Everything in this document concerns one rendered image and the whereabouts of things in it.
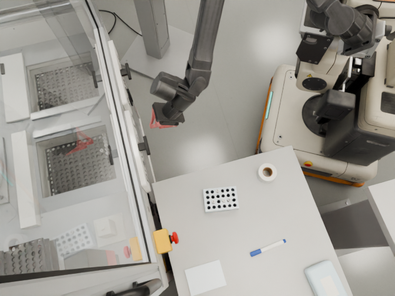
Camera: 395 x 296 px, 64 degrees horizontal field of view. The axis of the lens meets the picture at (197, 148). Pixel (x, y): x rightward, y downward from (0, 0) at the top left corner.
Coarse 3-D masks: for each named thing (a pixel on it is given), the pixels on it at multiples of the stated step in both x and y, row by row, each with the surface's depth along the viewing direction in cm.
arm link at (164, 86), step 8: (160, 72) 89; (160, 80) 87; (168, 80) 88; (176, 80) 88; (184, 80) 93; (200, 80) 86; (152, 88) 90; (160, 88) 87; (168, 88) 88; (176, 88) 89; (184, 88) 89; (192, 88) 87; (200, 88) 88; (160, 96) 89; (168, 96) 89
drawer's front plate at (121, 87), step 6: (108, 42) 123; (114, 48) 123; (114, 54) 121; (114, 60) 120; (114, 66) 120; (120, 66) 130; (120, 78) 118; (120, 84) 117; (120, 90) 116; (120, 96) 116; (126, 96) 120; (126, 102) 115; (126, 108) 118; (132, 114) 125
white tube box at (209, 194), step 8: (208, 192) 119; (224, 192) 117; (232, 192) 117; (208, 200) 116; (216, 200) 116; (232, 200) 119; (208, 208) 118; (216, 208) 115; (224, 208) 115; (232, 208) 115
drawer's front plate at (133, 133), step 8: (128, 112) 113; (128, 120) 112; (128, 128) 111; (136, 136) 116; (136, 144) 109; (136, 152) 108; (136, 160) 107; (144, 168) 113; (144, 176) 106; (144, 184) 105
